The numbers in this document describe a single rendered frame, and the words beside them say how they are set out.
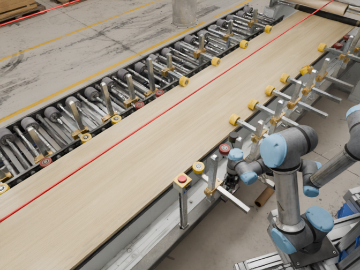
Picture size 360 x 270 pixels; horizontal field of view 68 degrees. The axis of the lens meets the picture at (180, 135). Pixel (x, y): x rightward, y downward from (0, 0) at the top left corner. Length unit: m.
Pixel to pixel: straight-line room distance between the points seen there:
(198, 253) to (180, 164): 0.95
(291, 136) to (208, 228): 1.69
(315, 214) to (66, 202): 1.37
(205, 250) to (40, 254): 1.35
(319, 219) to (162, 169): 0.97
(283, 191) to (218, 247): 1.48
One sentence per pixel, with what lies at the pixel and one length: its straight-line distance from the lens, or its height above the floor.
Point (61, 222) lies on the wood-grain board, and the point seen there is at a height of 0.90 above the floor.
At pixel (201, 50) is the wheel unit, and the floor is 0.98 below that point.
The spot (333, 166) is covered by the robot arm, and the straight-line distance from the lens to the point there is 1.43.
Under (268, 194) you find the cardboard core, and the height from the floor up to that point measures 0.08.
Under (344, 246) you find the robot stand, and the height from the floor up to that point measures 1.01.
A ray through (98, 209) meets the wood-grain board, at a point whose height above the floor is 0.90.
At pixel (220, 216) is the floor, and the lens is 2.64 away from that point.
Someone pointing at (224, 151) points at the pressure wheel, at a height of 0.91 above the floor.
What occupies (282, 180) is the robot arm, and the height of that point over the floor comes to 1.48.
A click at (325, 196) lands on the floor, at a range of 3.04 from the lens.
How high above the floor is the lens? 2.34
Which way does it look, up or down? 46 degrees down
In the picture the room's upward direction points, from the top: 2 degrees counter-clockwise
